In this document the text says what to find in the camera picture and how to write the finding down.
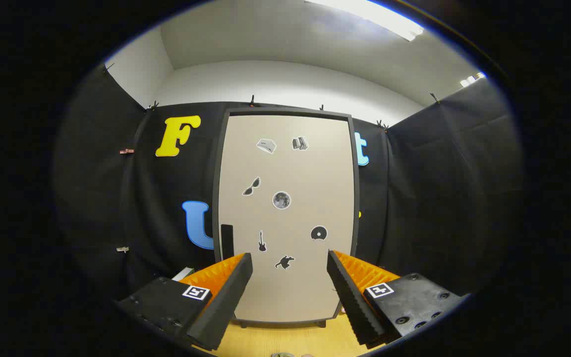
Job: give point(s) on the pink clip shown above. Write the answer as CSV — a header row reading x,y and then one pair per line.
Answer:
x,y
127,150

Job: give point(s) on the long ceiling light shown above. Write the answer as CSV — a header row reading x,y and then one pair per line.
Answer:
x,y
379,17

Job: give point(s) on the dark grey cabinet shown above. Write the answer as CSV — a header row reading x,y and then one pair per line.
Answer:
x,y
285,111

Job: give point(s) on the green book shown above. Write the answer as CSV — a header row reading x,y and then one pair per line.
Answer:
x,y
184,273

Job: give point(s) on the small ceiling light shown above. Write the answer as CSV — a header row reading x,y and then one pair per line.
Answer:
x,y
470,80

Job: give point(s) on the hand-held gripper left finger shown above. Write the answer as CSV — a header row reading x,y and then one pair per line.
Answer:
x,y
226,297

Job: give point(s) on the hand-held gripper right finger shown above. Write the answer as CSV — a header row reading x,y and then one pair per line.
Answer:
x,y
352,297

